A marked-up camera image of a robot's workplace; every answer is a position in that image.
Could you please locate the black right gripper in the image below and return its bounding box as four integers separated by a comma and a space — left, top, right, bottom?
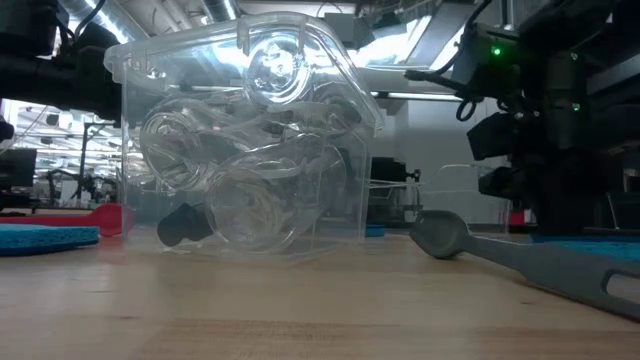
467, 112, 604, 211

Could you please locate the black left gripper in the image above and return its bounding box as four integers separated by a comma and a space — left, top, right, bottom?
74, 22, 125, 122

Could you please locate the grey plastic scoop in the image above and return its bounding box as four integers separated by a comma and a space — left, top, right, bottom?
408, 209, 640, 322

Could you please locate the red plastic scoop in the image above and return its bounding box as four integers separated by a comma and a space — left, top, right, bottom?
0, 202, 135, 238

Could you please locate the deep clear plastic bin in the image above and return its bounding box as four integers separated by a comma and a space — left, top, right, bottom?
103, 10, 385, 264

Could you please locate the black computer monitor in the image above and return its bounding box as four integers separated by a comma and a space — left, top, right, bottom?
369, 156, 407, 184
0, 148, 39, 190

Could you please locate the long hanging ceiling lamp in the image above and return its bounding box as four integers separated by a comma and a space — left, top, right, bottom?
372, 91, 464, 103

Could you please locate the silver ventilation duct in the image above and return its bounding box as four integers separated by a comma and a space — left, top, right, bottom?
57, 0, 139, 44
199, 0, 241, 24

